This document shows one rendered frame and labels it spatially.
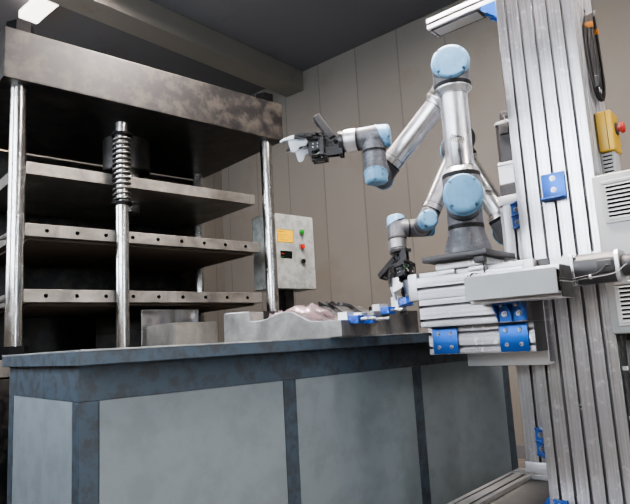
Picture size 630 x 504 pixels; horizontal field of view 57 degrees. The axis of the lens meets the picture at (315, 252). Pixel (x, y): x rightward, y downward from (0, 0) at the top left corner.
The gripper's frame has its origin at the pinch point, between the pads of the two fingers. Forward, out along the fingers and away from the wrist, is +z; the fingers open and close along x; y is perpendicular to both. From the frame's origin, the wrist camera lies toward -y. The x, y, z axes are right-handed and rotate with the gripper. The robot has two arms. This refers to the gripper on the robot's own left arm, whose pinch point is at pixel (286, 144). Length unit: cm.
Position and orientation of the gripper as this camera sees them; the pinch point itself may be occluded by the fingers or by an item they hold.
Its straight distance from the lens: 202.5
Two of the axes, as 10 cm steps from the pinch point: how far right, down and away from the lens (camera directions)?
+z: -9.6, 1.0, 2.5
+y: 0.2, 9.6, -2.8
